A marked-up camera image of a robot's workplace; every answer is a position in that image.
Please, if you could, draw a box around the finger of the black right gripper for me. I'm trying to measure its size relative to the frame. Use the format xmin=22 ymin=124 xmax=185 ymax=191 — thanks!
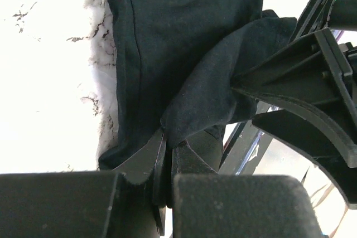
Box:
xmin=252 ymin=110 xmax=356 ymax=210
xmin=230 ymin=27 xmax=352 ymax=105

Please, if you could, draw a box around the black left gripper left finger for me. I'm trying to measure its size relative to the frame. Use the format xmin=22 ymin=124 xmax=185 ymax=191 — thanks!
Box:
xmin=1 ymin=129 xmax=166 ymax=237

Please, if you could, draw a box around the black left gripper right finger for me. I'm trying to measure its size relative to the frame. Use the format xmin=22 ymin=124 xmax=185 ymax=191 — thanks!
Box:
xmin=172 ymin=143 xmax=322 ymax=237

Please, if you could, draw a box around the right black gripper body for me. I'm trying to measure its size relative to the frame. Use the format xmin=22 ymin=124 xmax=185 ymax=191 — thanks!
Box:
xmin=290 ymin=0 xmax=356 ymax=82

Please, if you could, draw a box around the black underwear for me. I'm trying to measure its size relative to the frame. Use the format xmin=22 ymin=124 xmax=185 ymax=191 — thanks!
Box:
xmin=98 ymin=0 xmax=297 ymax=170

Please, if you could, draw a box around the black metal base rail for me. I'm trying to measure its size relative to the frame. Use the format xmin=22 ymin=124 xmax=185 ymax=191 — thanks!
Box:
xmin=217 ymin=101 xmax=279 ymax=176

